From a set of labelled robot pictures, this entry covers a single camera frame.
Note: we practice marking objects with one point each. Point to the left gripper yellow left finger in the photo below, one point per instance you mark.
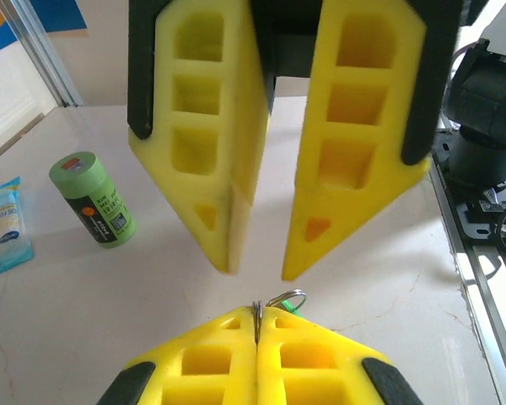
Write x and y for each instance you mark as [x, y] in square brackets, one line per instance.
[206, 379]

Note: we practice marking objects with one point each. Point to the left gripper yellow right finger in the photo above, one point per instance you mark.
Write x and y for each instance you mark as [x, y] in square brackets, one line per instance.
[312, 379]

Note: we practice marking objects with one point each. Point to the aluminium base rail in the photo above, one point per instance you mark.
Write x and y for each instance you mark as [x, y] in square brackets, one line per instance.
[489, 304]

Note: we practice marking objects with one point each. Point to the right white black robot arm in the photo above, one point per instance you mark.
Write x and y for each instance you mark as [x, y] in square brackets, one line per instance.
[485, 101]

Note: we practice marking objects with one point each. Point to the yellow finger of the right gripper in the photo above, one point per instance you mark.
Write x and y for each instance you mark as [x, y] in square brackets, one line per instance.
[350, 126]
[194, 126]

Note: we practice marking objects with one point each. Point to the aluminium frame post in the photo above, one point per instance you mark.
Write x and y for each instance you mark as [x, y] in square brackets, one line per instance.
[45, 55]

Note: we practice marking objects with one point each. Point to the blue wet wipes packet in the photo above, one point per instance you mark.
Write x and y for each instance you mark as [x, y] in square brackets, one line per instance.
[4, 228]

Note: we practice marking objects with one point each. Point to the green cylindrical container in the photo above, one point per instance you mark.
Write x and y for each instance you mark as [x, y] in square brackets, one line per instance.
[93, 198]

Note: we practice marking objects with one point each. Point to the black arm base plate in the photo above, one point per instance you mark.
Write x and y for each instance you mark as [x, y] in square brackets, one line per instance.
[476, 215]

